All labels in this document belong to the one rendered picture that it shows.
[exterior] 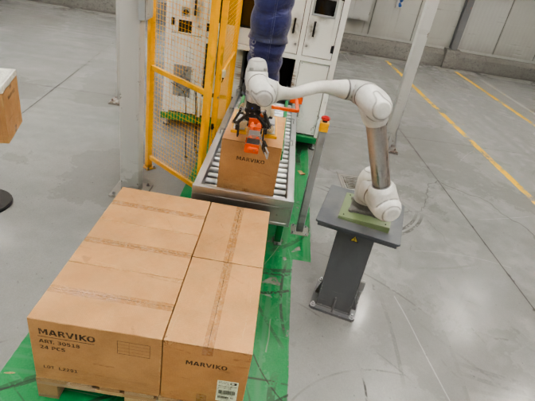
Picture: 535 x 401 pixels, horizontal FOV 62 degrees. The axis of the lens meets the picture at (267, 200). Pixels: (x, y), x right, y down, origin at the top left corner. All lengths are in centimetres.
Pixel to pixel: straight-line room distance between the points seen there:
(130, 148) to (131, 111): 32
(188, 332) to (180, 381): 27
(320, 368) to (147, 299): 113
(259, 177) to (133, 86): 127
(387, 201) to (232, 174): 111
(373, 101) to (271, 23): 80
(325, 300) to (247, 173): 102
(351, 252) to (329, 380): 77
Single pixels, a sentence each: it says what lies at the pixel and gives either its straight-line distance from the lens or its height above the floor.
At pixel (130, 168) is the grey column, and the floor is 26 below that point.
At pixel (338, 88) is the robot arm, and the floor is 152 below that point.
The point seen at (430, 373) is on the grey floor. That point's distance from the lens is 307.
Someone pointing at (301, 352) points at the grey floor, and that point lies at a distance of 284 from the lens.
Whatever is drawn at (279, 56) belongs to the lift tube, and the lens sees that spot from 271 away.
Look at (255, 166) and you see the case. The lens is 298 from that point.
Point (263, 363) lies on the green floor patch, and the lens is 274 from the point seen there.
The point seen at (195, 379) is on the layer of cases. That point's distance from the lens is 224.
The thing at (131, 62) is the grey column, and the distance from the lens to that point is 361.
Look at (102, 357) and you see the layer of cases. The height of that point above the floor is 36.
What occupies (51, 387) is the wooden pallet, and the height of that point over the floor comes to 8.
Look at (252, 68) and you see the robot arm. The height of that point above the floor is 158.
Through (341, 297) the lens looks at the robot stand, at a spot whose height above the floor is 14.
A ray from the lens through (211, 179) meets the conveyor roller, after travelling 324.
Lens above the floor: 211
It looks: 30 degrees down
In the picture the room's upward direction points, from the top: 10 degrees clockwise
